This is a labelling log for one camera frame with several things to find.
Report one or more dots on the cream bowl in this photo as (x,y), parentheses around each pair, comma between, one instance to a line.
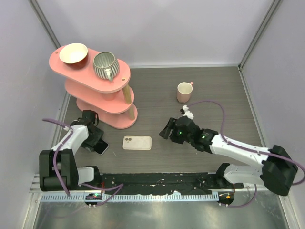
(74,55)

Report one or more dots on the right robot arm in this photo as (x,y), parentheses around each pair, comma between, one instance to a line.
(270,167)

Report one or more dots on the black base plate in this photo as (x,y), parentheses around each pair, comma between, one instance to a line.
(164,183)

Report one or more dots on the pink ceramic mug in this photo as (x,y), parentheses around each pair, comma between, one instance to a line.
(184,91)

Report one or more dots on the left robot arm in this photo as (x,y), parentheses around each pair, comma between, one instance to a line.
(57,167)

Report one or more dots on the white-edged black phone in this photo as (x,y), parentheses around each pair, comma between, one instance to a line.
(100,147)

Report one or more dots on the grey striped mug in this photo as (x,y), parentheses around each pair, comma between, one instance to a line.
(106,66)

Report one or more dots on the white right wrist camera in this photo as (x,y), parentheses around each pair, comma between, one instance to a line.
(186,112)

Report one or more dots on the beige phone case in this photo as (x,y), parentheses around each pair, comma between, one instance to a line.
(137,143)

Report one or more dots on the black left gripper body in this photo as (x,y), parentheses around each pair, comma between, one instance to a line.
(90,141)

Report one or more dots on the pink tiered wooden shelf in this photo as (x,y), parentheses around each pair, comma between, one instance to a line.
(113,101)

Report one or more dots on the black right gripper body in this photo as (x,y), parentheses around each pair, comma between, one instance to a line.
(177,137)

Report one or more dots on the white slotted cable duct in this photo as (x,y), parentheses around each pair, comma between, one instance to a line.
(88,196)

